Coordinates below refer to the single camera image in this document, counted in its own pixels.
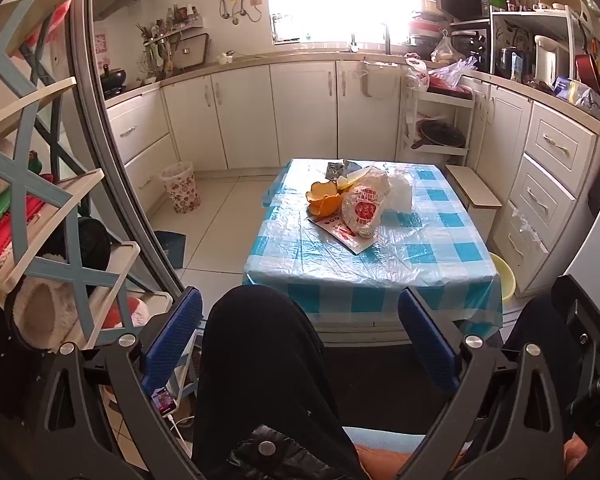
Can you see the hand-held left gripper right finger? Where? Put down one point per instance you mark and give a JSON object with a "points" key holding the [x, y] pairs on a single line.
{"points": [[427, 340]]}

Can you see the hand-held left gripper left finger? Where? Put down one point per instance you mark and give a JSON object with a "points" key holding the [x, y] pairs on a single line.
{"points": [[175, 330]]}

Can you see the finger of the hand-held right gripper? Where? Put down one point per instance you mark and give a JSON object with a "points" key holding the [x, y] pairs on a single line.
{"points": [[595, 360]]}

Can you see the yellow plastic bin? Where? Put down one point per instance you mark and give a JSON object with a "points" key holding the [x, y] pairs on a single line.
{"points": [[504, 275]]}

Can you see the orange peel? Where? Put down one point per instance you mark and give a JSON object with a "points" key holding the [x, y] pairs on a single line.
{"points": [[325, 200]]}

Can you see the red white slipper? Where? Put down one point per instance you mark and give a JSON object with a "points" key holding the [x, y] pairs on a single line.
{"points": [[125, 316]]}

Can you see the smartphone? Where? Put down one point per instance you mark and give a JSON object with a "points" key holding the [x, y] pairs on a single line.
{"points": [[162, 400]]}

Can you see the blue dustpan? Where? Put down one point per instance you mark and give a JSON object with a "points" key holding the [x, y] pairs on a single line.
{"points": [[170, 250]]}

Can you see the table with blue checked cloth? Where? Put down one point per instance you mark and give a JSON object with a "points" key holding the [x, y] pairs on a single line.
{"points": [[430, 240]]}

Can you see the black shoe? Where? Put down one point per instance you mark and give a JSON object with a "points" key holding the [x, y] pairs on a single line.
{"points": [[87, 245]]}

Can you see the beige fluffy slipper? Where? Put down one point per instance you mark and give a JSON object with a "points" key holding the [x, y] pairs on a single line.
{"points": [[40, 305]]}

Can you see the floral waste basket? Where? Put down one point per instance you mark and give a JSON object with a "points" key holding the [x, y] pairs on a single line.
{"points": [[181, 190]]}

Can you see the red printed plastic bag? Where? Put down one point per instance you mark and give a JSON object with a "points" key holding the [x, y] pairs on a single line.
{"points": [[362, 210]]}

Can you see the white step stool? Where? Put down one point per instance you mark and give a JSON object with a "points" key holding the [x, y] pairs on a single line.
{"points": [[472, 190]]}

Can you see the blue silver bag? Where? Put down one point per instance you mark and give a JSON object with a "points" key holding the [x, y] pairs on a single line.
{"points": [[580, 97]]}

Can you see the red green slippers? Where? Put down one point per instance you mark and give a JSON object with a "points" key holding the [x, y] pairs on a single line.
{"points": [[5, 240]]}

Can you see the grey milk carton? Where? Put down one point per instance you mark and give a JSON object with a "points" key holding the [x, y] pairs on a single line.
{"points": [[339, 168]]}

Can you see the black frying pan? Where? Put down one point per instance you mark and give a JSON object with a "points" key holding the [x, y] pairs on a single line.
{"points": [[440, 135]]}

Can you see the red pot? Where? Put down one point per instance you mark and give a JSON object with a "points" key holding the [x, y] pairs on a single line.
{"points": [[587, 70]]}

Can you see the white thermos pot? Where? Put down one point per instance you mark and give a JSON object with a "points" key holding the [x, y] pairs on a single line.
{"points": [[547, 60]]}

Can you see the white base cabinets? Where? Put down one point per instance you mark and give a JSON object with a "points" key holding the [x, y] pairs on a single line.
{"points": [[245, 110]]}

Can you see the white shelf trolley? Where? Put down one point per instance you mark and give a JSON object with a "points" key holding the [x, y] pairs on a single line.
{"points": [[460, 97]]}

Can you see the black kettle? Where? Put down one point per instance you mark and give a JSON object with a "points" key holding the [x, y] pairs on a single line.
{"points": [[510, 62]]}

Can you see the black wok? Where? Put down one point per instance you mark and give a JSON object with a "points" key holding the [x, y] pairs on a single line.
{"points": [[114, 80]]}

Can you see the clear red plastic bag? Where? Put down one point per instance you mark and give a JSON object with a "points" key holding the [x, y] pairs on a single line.
{"points": [[450, 75]]}

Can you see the white hanging tote bag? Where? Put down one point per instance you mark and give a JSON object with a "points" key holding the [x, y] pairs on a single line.
{"points": [[382, 85]]}

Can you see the white red plastic bag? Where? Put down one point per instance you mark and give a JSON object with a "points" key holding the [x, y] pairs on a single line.
{"points": [[419, 77]]}

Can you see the black toaster oven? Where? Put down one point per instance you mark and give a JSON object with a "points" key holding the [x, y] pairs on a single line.
{"points": [[470, 47]]}

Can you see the white counter shelf rack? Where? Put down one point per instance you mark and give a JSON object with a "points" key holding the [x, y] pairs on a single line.
{"points": [[530, 12]]}

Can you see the small white cup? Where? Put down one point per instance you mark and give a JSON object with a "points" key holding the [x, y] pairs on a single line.
{"points": [[225, 58]]}

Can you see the white tray with dark rim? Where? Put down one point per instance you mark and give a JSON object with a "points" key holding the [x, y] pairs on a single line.
{"points": [[190, 52]]}

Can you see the clear bag of food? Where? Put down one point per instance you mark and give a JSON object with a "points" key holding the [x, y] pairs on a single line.
{"points": [[445, 50]]}

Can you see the stack of dishes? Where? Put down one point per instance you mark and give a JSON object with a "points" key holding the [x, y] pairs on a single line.
{"points": [[425, 30]]}

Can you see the black microwave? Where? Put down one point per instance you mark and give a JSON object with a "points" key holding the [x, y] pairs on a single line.
{"points": [[460, 0]]}

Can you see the cream blue shoe rack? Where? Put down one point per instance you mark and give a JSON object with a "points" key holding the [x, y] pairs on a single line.
{"points": [[35, 2]]}

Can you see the red paper wall decoration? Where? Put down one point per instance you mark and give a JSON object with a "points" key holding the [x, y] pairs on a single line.
{"points": [[100, 50]]}

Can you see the wall rack with utensils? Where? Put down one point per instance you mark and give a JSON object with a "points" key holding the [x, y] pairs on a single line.
{"points": [[162, 40]]}

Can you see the grey metal door frame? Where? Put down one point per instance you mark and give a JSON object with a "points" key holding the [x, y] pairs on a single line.
{"points": [[82, 35]]}

